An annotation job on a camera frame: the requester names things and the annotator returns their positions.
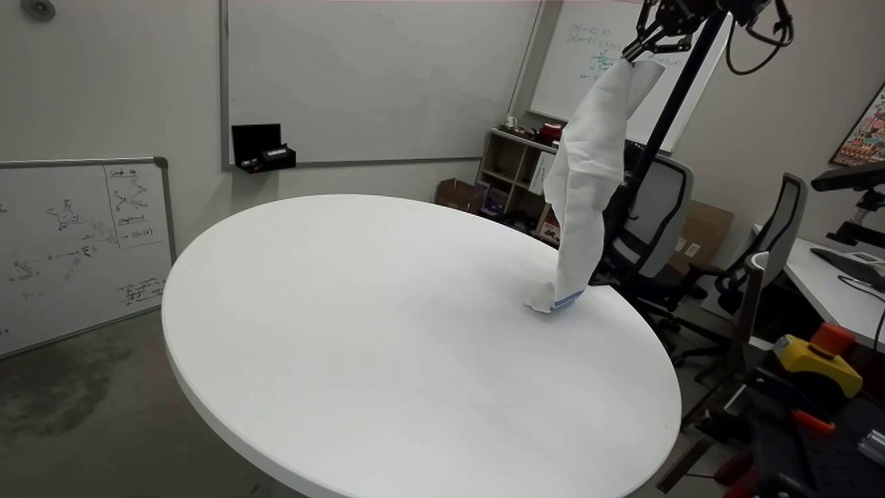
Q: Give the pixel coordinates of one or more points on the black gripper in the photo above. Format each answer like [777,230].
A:
[686,11]

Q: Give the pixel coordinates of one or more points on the white tea towel blue stripe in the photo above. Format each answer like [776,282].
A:
[584,176]

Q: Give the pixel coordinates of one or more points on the whiteboard with green writing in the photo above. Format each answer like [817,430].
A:
[571,56]

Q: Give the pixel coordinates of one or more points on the grey mesh office chair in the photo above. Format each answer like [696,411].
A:
[660,217]

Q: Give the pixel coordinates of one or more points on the wooden shelf unit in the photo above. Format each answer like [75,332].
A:
[521,180]

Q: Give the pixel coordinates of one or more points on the large brown cardboard box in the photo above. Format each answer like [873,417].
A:
[707,235]

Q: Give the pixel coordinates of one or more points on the black narrow office chair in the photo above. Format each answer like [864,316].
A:
[783,222]

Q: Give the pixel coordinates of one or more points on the small brown cardboard box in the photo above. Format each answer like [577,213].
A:
[455,194]

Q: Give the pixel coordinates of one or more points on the white desk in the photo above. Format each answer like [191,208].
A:
[832,285]

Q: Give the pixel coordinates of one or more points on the orange tool part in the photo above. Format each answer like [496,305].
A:
[832,338]

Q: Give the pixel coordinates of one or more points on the yellow black tool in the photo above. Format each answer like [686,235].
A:
[817,364]

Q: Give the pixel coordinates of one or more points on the black marker holder box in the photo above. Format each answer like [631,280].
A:
[259,147]

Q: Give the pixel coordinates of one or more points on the red black clamp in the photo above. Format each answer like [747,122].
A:
[783,453]

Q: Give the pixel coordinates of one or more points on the whiteboard with black sketches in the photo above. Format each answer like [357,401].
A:
[73,249]

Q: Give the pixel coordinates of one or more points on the colourful wall poster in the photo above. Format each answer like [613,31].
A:
[866,134]

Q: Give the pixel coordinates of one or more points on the grey metal post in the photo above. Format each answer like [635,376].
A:
[751,309]

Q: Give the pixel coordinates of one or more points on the round grey wall device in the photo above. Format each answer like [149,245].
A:
[39,7]

